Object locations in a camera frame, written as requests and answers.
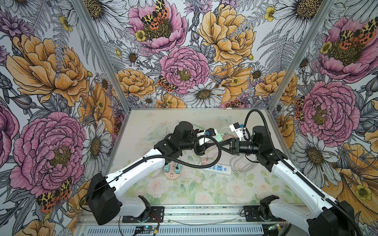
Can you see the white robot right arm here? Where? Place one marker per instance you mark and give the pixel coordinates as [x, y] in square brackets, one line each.
[324, 216]

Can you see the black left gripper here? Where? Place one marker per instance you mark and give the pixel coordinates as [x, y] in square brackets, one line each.
[194, 132]

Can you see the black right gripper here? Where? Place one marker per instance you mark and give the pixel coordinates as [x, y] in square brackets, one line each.
[233, 150]

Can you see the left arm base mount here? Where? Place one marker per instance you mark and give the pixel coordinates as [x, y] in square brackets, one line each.
[154, 214]

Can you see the teal charger plug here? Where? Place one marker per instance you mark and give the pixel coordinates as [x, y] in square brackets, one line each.
[178, 169]
[166, 168]

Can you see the white blue power strip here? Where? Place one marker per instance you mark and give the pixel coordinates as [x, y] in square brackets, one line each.
[219, 169]

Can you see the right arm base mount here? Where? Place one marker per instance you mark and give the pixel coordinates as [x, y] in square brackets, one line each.
[253, 213]

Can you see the round pink power socket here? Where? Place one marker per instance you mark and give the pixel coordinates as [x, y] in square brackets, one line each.
[172, 175]

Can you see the aluminium front rail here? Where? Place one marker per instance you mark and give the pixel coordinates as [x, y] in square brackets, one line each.
[196, 220]

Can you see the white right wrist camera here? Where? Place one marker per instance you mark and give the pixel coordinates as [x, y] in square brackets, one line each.
[239, 130]

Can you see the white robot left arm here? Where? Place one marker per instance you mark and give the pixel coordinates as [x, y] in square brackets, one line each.
[105, 194]

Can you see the green charger plug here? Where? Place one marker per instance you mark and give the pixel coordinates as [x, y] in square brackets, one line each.
[218, 138]

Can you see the pink brown charger plug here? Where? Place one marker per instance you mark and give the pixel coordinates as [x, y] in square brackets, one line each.
[205, 161]

